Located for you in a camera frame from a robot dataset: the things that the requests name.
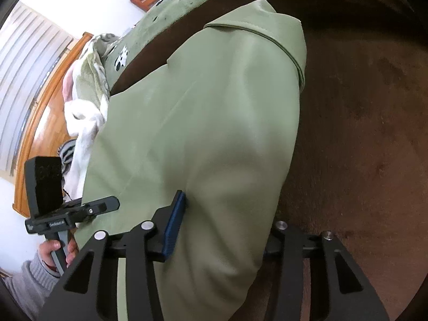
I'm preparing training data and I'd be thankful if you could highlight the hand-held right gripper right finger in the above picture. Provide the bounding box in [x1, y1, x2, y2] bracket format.
[263, 221, 390, 321]

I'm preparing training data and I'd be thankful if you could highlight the white window curtain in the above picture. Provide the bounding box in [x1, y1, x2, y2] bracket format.
[0, 2, 75, 178]

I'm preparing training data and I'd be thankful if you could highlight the person's left forearm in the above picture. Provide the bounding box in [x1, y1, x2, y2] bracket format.
[3, 252, 64, 321]

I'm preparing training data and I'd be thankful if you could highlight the person's left hand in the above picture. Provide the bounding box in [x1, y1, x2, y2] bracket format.
[37, 239, 80, 272]

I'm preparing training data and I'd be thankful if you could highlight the white patterned crumpled blanket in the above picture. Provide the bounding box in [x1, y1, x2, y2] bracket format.
[61, 33, 116, 201]

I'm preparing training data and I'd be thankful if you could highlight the black white striped cloth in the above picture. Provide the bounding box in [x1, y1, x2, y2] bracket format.
[58, 139, 79, 174]

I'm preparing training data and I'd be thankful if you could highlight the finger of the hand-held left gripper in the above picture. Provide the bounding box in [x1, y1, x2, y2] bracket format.
[76, 196, 120, 224]

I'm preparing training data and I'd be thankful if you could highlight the wooden headboard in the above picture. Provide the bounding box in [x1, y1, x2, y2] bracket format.
[13, 32, 95, 218]

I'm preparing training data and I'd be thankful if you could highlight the light green jacket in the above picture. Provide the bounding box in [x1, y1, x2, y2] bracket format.
[72, 0, 307, 321]

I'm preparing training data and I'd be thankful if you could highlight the green panda print quilt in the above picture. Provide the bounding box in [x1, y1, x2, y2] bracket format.
[102, 0, 408, 89]

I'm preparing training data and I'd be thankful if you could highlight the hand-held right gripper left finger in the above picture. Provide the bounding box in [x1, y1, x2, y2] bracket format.
[40, 190, 188, 321]

